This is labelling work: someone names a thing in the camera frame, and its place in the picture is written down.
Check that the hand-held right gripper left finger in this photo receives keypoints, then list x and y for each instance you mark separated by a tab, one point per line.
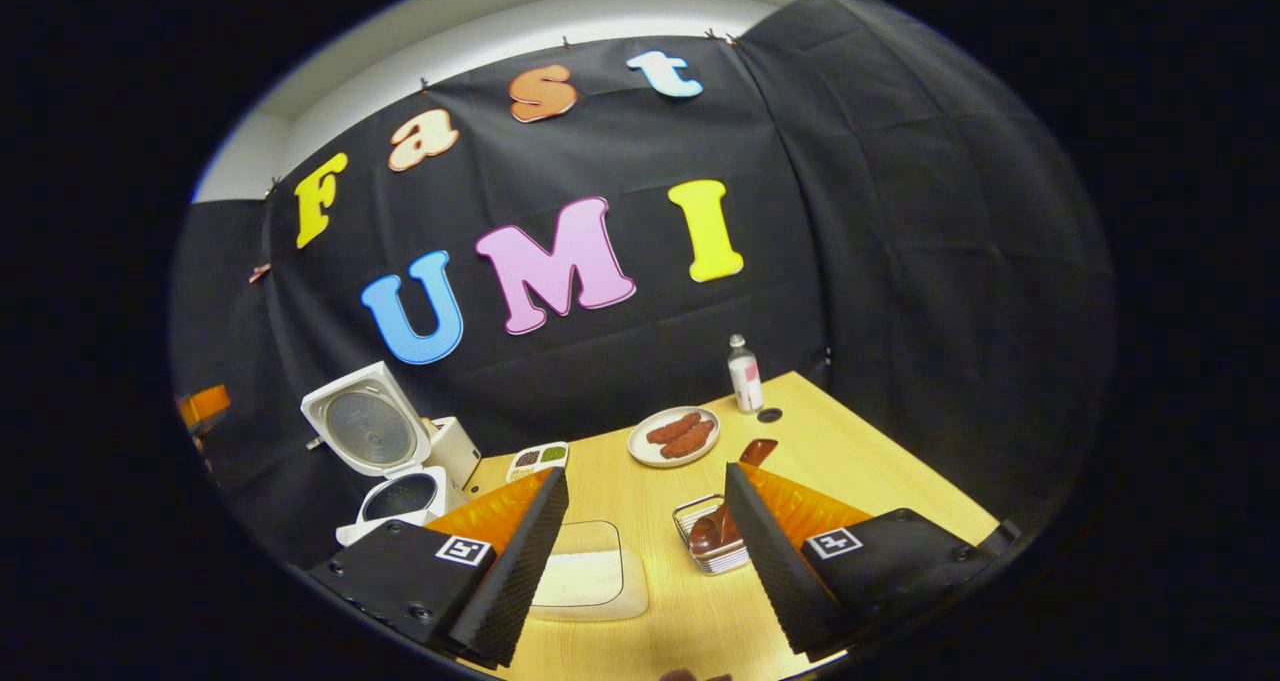
515	571

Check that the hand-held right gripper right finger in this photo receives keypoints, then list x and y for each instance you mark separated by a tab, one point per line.
780	571

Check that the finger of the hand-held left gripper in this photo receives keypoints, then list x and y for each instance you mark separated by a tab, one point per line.
205	406

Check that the clear container of rice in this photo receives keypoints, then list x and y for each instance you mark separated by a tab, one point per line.
590	581

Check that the brown wooden spoon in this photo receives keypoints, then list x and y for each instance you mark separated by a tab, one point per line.
750	458

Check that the white rice cooker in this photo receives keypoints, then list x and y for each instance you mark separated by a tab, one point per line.
375	431

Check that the white divided dish of beans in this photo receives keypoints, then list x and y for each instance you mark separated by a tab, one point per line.
540	456

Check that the white toaster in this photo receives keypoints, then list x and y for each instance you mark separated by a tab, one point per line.
455	451

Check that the copper cloth clip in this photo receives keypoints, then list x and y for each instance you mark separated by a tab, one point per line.
260	272

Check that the red meat piece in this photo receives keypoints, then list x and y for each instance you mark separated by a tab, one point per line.
690	441
673	427

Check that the white oval plate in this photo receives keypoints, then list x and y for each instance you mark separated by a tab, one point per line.
640	451

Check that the small bottle with pink label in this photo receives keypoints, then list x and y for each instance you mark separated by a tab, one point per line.
745	381

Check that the black backdrop cloth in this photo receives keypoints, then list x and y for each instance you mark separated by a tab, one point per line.
900	261

